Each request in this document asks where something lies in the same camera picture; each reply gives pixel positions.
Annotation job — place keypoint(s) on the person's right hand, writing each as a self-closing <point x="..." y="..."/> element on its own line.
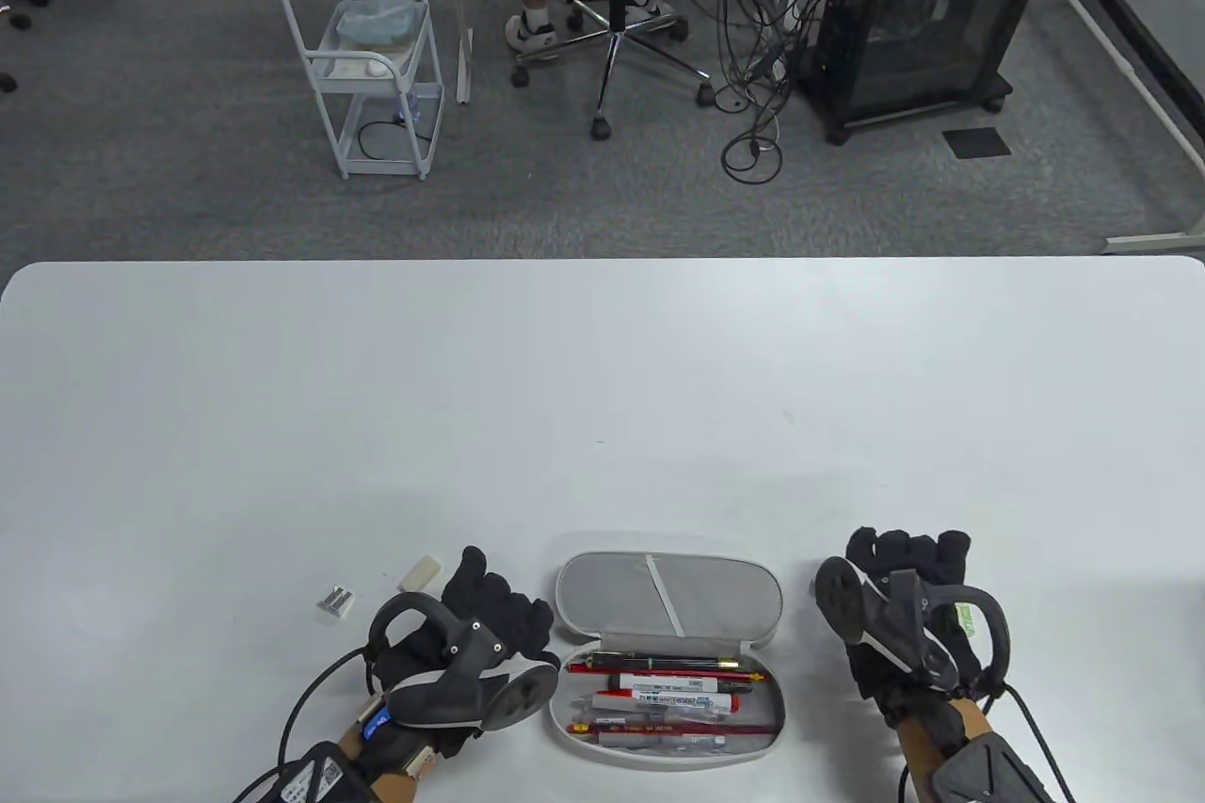
<point x="908" y="558"/>

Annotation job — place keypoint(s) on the beige eraser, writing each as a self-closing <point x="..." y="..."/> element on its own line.
<point x="419" y="575"/>

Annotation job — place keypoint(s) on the person's left forearm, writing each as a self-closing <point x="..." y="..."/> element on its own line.
<point x="391" y="789"/>

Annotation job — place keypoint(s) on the smartwatch with beige band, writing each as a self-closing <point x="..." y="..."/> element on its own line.
<point x="377" y="726"/>

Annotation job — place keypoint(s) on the white cartoon-print pencil case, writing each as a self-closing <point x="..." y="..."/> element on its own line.
<point x="621" y="591"/>

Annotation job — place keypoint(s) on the white desk leg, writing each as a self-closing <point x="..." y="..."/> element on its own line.
<point x="463" y="73"/>

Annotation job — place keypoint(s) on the white desk frame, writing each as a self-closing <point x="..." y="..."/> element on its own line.
<point x="1130" y="72"/>

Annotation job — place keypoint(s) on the black-capped white marker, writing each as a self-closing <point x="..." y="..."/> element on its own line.
<point x="678" y="682"/>

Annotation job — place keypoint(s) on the person's left hand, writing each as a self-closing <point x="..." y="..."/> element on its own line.
<point x="499" y="610"/>

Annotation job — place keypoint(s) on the silver pencil sharpener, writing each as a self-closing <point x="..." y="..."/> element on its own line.
<point x="336" y="602"/>

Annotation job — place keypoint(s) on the red pencil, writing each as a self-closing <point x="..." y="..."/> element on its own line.
<point x="744" y="730"/>
<point x="753" y="676"/>

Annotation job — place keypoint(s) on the small green white box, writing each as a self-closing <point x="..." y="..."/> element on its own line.
<point x="965" y="619"/>

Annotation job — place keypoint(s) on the blue plastic bag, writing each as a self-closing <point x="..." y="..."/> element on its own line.
<point x="377" y="20"/>

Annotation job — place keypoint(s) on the black floor plate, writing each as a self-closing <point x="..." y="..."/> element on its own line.
<point x="977" y="142"/>

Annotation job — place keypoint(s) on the red-capped white marker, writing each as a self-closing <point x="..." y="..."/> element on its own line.
<point x="659" y="702"/>

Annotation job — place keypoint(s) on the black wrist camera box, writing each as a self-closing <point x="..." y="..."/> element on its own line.
<point x="320" y="779"/>
<point x="988" y="775"/>

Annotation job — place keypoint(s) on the black mesh cabinet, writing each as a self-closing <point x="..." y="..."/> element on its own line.
<point x="923" y="3"/>

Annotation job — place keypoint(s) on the black and gold pen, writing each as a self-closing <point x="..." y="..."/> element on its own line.
<point x="659" y="659"/>

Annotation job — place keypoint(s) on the person's right forearm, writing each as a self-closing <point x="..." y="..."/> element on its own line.
<point x="927" y="746"/>

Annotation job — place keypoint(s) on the white utility cart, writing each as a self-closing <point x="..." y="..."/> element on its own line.
<point x="414" y="146"/>

